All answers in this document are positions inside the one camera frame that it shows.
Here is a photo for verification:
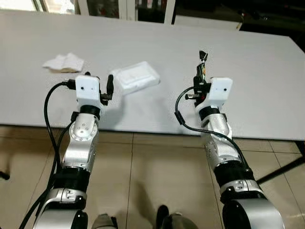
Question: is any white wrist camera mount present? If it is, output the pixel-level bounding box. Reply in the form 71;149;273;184
75;73;102;114
203;77;234;110

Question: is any white framed glass cabinet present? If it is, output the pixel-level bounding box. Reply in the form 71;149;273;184
75;0;177;25

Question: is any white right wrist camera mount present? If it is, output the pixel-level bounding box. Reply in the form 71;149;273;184
203;77;234;110

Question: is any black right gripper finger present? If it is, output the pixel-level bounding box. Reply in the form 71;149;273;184
198;50;209;80

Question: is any robot right leg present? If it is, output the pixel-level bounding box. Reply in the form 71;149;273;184
156;205;199;229

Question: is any robot leg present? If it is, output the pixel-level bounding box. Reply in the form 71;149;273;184
91;213;119;229
156;205;199;229

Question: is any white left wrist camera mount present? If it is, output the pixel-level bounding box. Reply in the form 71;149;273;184
75;73;102;114

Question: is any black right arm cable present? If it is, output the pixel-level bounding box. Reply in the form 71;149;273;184
174;86;254;178

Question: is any white table black frame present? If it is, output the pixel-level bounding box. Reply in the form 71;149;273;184
0;10;305;185

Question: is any white tissue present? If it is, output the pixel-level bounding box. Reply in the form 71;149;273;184
42;52;86;73

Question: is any white plastic tissue packet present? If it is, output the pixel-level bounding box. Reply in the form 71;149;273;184
108;61;161;95

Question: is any robot left leg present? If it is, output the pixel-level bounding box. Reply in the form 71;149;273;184
91;213;119;229

